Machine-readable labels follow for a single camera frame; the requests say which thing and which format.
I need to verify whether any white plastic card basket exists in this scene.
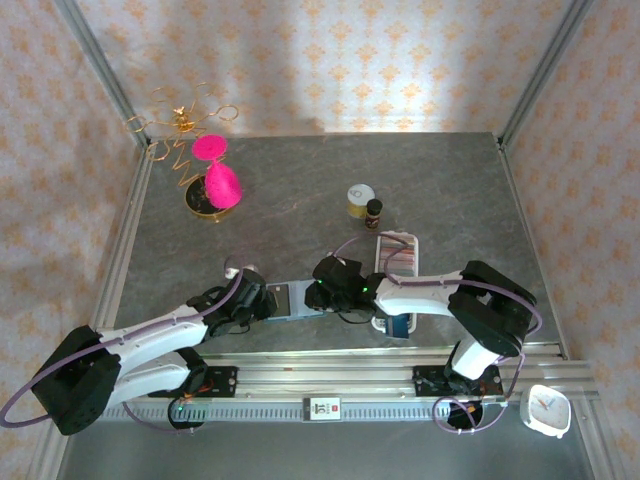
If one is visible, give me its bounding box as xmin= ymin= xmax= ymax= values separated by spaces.
xmin=372 ymin=229 xmax=421 ymax=341

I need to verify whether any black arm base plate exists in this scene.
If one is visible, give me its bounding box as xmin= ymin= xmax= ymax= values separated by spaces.
xmin=149 ymin=366 xmax=239 ymax=400
xmin=412 ymin=366 xmax=504 ymax=401

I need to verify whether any black VIP card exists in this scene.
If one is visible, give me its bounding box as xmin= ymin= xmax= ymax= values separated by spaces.
xmin=266 ymin=283 xmax=292 ymax=319

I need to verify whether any stack of colourful cards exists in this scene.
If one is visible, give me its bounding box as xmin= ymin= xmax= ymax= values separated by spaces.
xmin=375 ymin=234 xmax=419 ymax=277

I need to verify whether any white number label tag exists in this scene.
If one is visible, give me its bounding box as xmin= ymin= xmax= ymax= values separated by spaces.
xmin=302 ymin=395 xmax=343 ymax=423

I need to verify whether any aluminium table side rail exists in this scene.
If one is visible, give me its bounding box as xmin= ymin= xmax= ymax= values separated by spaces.
xmin=92 ymin=142 xmax=156 ymax=336
xmin=495 ymin=133 xmax=619 ymax=480

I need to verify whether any aluminium frame post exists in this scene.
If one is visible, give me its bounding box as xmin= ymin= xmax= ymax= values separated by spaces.
xmin=52 ymin=0 xmax=154 ymax=149
xmin=497 ymin=0 xmax=596 ymax=151

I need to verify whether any small black-capped spice bottle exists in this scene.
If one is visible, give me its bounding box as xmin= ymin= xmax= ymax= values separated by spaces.
xmin=364 ymin=198 xmax=384 ymax=231

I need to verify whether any blue leather card holder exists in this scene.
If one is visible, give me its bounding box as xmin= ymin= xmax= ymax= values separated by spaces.
xmin=262 ymin=279 xmax=329 ymax=324

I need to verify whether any blue VIP card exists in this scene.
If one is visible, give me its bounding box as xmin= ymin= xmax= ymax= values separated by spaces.
xmin=387 ymin=313 xmax=414 ymax=340

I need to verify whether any gold wire glass rack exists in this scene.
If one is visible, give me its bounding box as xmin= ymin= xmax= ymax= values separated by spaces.
xmin=124 ymin=81 xmax=240 ymax=225

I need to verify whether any yellow tin can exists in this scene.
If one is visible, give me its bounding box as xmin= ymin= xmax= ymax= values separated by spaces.
xmin=346 ymin=183 xmax=377 ymax=220

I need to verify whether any white alarm clock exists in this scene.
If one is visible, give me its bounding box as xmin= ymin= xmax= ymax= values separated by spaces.
xmin=519 ymin=383 xmax=573 ymax=440

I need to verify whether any grey slotted cable duct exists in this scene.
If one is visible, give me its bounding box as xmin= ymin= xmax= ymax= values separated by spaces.
xmin=74 ymin=401 xmax=526 ymax=425

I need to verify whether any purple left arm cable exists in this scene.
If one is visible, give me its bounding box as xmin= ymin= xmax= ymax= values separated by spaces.
xmin=0 ymin=254 xmax=251 ymax=435

